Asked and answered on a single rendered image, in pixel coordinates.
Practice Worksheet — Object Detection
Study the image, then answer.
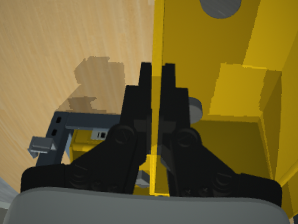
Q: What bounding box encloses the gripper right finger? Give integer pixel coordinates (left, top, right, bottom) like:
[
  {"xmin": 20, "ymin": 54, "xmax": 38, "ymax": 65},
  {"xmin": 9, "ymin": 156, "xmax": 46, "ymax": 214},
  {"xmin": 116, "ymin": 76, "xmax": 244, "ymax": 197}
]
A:
[{"xmin": 157, "ymin": 63, "xmax": 282, "ymax": 207}]

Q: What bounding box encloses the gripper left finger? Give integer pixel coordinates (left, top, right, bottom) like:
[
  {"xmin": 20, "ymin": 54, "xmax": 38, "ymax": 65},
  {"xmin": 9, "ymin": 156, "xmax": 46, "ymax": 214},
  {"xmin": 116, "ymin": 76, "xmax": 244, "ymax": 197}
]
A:
[{"xmin": 20, "ymin": 62, "xmax": 152, "ymax": 195}]

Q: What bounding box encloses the grey steel disc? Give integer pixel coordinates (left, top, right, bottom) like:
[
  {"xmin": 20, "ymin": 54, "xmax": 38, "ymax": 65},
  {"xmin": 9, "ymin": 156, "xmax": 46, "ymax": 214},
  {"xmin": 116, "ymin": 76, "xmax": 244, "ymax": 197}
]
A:
[
  {"xmin": 189, "ymin": 97, "xmax": 203, "ymax": 124},
  {"xmin": 200, "ymin": 0, "xmax": 241, "ymax": 19}
]

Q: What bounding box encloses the yellow bin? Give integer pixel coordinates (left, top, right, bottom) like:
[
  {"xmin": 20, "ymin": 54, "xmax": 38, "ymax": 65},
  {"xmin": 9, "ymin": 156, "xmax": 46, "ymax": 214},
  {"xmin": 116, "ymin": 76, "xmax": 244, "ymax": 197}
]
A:
[
  {"xmin": 69, "ymin": 129, "xmax": 158, "ymax": 196},
  {"xmin": 281, "ymin": 171, "xmax": 298, "ymax": 219},
  {"xmin": 150, "ymin": 0, "xmax": 298, "ymax": 195}
]

